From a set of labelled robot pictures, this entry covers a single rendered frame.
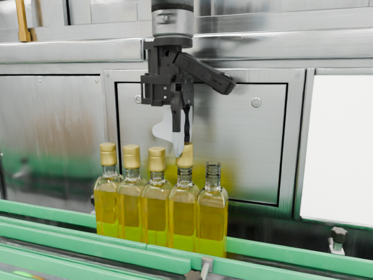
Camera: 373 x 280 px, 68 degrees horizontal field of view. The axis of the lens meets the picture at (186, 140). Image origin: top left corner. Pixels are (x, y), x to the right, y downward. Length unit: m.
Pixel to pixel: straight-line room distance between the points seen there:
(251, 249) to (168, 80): 0.38
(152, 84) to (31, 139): 0.56
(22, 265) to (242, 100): 0.56
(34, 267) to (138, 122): 0.38
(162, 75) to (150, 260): 0.36
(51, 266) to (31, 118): 0.49
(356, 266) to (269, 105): 0.35
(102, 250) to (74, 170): 0.34
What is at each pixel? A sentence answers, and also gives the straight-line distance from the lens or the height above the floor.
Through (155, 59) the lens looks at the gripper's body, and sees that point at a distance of 0.52.
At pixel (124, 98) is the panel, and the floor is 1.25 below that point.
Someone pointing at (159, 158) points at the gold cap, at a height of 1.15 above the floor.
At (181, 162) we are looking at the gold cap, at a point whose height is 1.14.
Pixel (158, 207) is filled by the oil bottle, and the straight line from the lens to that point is 0.57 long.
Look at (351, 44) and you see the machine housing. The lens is 0.64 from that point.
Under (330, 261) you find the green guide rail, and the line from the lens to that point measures 0.65.
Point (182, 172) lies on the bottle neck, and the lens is 0.54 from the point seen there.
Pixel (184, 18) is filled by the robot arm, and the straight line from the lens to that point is 0.50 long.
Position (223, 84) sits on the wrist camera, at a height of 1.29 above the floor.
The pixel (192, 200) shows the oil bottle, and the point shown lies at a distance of 0.54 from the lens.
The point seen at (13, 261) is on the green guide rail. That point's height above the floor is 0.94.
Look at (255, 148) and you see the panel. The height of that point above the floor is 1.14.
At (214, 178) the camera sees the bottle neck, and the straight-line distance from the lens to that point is 0.52.
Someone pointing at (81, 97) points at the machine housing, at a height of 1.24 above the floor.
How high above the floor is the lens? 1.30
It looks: 13 degrees down
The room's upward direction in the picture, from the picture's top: straight up
